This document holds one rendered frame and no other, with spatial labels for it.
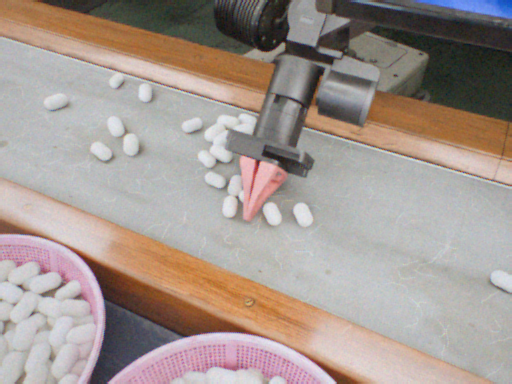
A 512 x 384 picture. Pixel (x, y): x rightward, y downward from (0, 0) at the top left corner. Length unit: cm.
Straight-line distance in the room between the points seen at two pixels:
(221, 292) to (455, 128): 43
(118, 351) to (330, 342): 25
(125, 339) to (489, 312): 41
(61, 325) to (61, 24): 65
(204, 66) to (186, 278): 43
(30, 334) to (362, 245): 38
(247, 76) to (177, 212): 30
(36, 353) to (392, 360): 35
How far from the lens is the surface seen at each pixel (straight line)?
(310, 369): 46
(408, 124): 74
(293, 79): 57
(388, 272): 57
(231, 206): 59
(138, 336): 59
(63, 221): 61
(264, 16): 102
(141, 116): 78
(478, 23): 33
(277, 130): 56
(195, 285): 51
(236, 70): 82
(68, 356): 53
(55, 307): 56
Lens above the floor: 119
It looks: 46 degrees down
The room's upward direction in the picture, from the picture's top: straight up
